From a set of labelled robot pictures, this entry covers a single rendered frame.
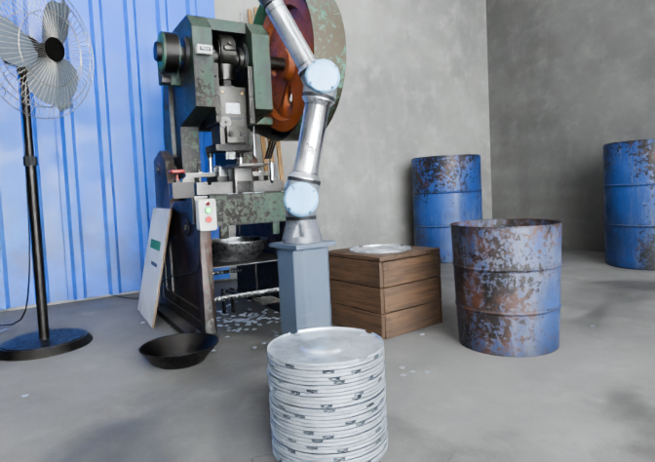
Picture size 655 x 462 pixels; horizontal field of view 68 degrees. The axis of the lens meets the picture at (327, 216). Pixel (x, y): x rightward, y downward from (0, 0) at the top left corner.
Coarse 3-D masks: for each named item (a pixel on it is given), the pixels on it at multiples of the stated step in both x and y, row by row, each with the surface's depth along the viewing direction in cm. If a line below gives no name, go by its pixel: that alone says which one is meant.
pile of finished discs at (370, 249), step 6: (366, 246) 244; (372, 246) 245; (378, 246) 244; (384, 246) 242; (390, 246) 241; (396, 246) 240; (408, 246) 234; (360, 252) 221; (366, 252) 219; (372, 252) 217; (378, 252) 217; (384, 252) 217; (390, 252) 217
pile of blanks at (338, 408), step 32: (288, 384) 111; (320, 384) 108; (352, 384) 109; (384, 384) 119; (288, 416) 113; (320, 416) 110; (352, 416) 111; (384, 416) 120; (288, 448) 114; (320, 448) 109; (352, 448) 110; (384, 448) 117
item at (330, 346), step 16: (288, 336) 132; (304, 336) 131; (320, 336) 130; (336, 336) 129; (352, 336) 129; (368, 336) 128; (272, 352) 119; (288, 352) 119; (304, 352) 118; (320, 352) 116; (336, 352) 117; (352, 352) 116; (368, 352) 116
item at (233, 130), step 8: (224, 88) 239; (232, 88) 241; (240, 88) 243; (224, 96) 239; (232, 96) 241; (240, 96) 243; (224, 104) 239; (232, 104) 241; (240, 104) 243; (224, 112) 239; (232, 112) 241; (240, 112) 243; (224, 120) 238; (232, 120) 241; (240, 120) 244; (216, 128) 241; (224, 128) 239; (232, 128) 238; (240, 128) 240; (216, 136) 242; (224, 136) 240; (232, 136) 238; (240, 136) 241; (248, 136) 246
